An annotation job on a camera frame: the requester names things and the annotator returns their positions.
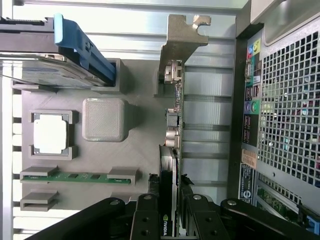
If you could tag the hard disk in blue carrier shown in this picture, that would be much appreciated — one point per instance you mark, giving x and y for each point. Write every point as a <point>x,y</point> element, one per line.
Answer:
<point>75,45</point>

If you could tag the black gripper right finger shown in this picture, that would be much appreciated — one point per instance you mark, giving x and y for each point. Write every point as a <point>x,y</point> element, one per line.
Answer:
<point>205,222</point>

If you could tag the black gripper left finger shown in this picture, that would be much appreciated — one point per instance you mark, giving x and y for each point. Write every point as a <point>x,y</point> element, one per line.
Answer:
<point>147,220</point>

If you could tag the grey printed parts rack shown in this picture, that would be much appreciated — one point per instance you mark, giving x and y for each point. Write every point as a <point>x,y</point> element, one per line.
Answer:
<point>140,150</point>

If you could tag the black Dell PC case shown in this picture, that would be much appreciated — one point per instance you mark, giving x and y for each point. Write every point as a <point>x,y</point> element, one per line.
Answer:
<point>287,100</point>

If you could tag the silver CPU chip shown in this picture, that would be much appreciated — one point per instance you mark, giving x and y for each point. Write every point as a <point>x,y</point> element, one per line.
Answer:
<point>51,132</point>

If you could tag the green RAM stick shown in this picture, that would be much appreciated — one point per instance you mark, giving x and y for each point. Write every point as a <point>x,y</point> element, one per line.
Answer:
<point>75,178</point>

